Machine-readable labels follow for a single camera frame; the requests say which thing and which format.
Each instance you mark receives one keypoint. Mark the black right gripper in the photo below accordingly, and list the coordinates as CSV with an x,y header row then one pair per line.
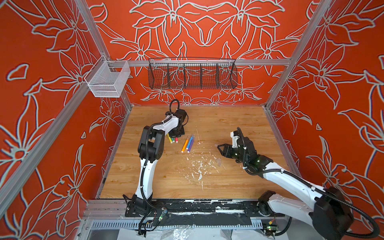
x,y
227,149

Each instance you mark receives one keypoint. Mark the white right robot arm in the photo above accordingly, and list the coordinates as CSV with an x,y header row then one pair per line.
x,y
324,209

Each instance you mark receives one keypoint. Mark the purple pen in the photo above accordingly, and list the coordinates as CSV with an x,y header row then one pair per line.
x,y
192,144

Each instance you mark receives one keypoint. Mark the orange pen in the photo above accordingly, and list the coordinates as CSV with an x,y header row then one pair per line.
x,y
185,144

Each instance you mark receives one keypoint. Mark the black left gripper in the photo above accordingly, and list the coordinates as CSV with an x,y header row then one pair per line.
x,y
181,133

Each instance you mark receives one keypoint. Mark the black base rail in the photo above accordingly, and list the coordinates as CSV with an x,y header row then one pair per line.
x,y
202,212

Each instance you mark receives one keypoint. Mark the aluminium frame post right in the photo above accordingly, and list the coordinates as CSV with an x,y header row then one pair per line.
x,y
310,29

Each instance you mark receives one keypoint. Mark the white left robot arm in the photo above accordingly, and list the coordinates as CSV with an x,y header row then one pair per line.
x,y
150,149

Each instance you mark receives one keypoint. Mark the white mesh basket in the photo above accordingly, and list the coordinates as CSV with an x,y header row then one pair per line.
x,y
107,79

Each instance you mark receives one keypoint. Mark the black wire basket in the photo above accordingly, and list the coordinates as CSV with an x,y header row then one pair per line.
x,y
192,74

